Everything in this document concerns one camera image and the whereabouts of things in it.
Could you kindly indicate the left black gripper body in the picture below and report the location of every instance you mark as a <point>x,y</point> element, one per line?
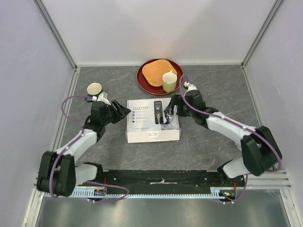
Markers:
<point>111,116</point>

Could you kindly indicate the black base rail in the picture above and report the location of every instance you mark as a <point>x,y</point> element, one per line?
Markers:
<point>167,181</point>

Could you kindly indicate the pale green cup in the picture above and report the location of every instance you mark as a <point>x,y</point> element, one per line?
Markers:
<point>169,81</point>

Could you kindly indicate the dark green mug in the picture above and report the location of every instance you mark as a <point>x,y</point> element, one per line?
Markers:
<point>94,90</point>

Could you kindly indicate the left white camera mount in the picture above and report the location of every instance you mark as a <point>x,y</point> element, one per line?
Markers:
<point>101,97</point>

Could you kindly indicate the white cardboard clipper box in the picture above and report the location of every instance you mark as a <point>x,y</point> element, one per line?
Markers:
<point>147,121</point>

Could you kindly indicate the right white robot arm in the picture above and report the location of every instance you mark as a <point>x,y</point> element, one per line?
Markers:
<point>258,146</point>

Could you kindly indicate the woven bamboo tray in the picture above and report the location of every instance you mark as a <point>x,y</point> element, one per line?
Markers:
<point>154,71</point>

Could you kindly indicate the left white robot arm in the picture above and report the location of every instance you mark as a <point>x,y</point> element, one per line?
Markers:
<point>58,173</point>

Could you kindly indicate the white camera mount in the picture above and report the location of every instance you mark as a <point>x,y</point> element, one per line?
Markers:
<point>101,97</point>
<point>188,87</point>

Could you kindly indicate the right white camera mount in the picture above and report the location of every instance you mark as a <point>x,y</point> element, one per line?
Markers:
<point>188,87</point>

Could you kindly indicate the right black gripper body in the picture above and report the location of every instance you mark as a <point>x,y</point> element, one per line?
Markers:
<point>184,109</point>

